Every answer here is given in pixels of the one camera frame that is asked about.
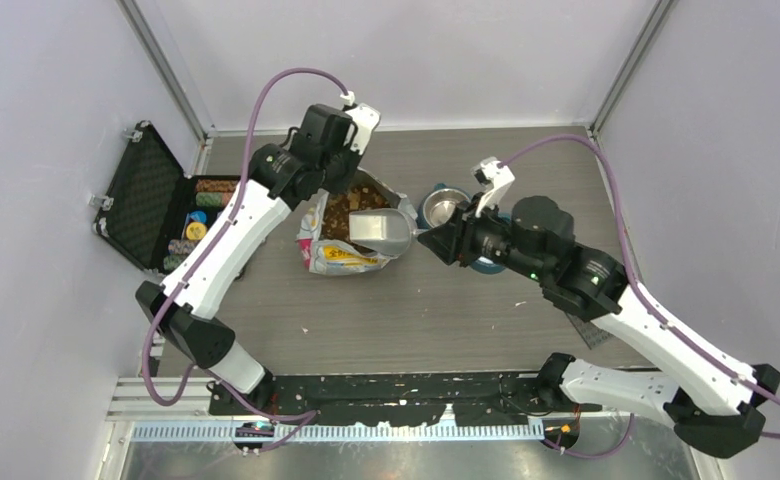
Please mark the yellow poker chip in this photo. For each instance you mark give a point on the yellow poker chip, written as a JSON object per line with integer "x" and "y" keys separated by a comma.
{"x": 195, "y": 231}

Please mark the striped poker chip stack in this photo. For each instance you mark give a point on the striped poker chip stack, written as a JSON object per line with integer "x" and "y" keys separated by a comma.
{"x": 180, "y": 247}

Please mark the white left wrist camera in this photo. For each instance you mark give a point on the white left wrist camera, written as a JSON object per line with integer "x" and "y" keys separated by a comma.
{"x": 365, "y": 119}

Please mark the black foam-lined case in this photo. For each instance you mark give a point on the black foam-lined case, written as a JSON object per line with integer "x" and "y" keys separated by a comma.
{"x": 148, "y": 199}

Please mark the brown poker chip stack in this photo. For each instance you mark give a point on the brown poker chip stack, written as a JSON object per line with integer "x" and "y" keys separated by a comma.
{"x": 216, "y": 186}

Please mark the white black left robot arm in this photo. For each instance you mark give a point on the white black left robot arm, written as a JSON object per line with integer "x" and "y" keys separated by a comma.
{"x": 182, "y": 308}

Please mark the white yellow pet food bag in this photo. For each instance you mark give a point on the white yellow pet food bag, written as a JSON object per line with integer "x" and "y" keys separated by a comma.
{"x": 324, "y": 234}

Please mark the green striped chip stack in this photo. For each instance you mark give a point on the green striped chip stack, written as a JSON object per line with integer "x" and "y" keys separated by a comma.
{"x": 171, "y": 262}

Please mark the blue poker chip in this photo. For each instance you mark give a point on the blue poker chip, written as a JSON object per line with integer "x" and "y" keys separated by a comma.
{"x": 197, "y": 217}

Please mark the teal double pet bowl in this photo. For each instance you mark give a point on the teal double pet bowl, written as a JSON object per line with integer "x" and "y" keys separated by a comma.
{"x": 437, "y": 207}

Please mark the green poker chip stack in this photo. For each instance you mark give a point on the green poker chip stack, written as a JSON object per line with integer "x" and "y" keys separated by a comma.
{"x": 213, "y": 200}

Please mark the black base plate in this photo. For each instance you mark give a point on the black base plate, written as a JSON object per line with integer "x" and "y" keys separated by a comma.
{"x": 409, "y": 400}

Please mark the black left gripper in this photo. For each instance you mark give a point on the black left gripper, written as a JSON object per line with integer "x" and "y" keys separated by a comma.
{"x": 354, "y": 157}

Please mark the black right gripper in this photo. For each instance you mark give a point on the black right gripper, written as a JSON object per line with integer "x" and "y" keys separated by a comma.
{"x": 453, "y": 240}

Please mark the metal food scoop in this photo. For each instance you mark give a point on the metal food scoop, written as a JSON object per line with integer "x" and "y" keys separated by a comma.
{"x": 387, "y": 231}

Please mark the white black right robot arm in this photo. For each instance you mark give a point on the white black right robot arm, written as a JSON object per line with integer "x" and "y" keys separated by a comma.
{"x": 709, "y": 399}

